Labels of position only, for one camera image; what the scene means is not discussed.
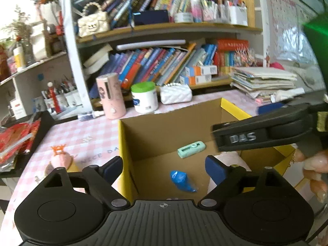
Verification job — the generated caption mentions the yellow tape roll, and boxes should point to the yellow tape roll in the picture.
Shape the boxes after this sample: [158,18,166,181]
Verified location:
[44,158,80,174]

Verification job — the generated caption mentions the wall chart poster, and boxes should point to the wall chart poster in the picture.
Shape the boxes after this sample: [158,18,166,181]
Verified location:
[270,0,318,64]

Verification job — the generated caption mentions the white pen holder left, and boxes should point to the white pen holder left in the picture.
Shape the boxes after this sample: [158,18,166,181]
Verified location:
[44,94,69,110]

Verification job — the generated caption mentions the white jar green lid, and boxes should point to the white jar green lid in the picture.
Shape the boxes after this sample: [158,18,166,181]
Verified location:
[131,81,158,114]

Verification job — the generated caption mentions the cream quilted handbag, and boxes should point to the cream quilted handbag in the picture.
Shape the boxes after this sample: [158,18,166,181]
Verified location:
[77,2,109,38]

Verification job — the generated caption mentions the spray bottle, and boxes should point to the spray bottle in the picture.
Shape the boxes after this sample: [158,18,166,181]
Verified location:
[77,110,105,122]

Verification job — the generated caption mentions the white pen holder right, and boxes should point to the white pen holder right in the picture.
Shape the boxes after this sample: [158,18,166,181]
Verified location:
[64,89,82,107]

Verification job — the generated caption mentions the pink checkered tablecloth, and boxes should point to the pink checkered tablecloth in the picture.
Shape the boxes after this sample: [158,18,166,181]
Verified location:
[0,89,319,236]

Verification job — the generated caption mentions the red tassel ornament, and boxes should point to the red tassel ornament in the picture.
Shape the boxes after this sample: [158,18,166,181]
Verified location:
[47,82,61,114]

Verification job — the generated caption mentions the black phone on shelf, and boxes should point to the black phone on shelf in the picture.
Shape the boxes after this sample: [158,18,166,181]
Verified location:
[132,10,170,26]

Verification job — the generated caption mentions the mint green comb case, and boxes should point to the mint green comb case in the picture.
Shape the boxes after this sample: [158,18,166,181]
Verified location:
[177,141,206,159]

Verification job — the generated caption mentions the pink humidifier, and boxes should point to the pink humidifier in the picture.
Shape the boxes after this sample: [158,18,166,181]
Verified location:
[96,73,126,119]

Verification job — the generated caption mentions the orange white medicine box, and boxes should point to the orange white medicine box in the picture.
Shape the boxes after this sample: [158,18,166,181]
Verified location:
[180,65,217,86]

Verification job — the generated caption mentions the small pink plush ball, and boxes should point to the small pink plush ball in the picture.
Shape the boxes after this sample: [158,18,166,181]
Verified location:
[50,144,74,170]

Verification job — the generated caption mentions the black electronic keyboard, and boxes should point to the black electronic keyboard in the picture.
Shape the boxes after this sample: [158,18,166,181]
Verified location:
[1,111,55,178]

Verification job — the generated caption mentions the red decorations in plastic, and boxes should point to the red decorations in plastic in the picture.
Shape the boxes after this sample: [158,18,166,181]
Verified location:
[1,119,41,173]

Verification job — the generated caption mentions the white quilted purse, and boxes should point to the white quilted purse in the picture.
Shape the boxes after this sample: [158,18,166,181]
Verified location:
[160,83,192,105]

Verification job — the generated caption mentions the person right hand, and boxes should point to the person right hand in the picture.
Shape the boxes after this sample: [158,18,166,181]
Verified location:
[294,148,327,203]

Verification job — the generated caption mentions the yellow cardboard box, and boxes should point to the yellow cardboard box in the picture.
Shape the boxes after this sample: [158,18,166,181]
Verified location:
[117,97,297,204]

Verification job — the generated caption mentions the stack of papers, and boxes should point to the stack of papers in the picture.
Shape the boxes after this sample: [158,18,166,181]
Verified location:
[230,67,297,102]

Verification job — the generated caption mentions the blue packet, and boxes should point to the blue packet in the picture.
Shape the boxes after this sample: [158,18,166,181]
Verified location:
[170,171,197,193]

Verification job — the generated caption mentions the row of leaning books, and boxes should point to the row of leaning books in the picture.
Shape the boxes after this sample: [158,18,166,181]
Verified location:
[83,44,217,92]

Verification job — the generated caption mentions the white pen holder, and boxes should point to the white pen holder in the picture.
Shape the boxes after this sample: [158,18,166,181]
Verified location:
[44,94,69,110]
[64,89,82,107]

